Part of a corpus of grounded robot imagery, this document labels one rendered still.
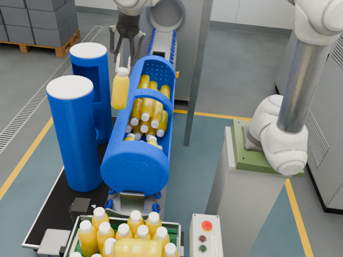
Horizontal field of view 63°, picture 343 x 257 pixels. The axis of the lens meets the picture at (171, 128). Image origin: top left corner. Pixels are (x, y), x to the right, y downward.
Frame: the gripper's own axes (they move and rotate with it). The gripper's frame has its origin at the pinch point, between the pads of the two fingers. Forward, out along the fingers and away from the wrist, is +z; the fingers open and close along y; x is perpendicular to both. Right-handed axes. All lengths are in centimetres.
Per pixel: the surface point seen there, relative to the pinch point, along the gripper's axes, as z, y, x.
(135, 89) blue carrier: 25.5, -4.3, -24.2
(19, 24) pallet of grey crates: 131, 191, -298
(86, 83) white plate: 48, 29, -55
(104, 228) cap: 40, -6, 47
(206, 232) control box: 33, -41, 46
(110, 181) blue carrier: 43.2, -3.2, 23.1
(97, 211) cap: 40, -2, 40
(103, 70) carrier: 61, 27, -99
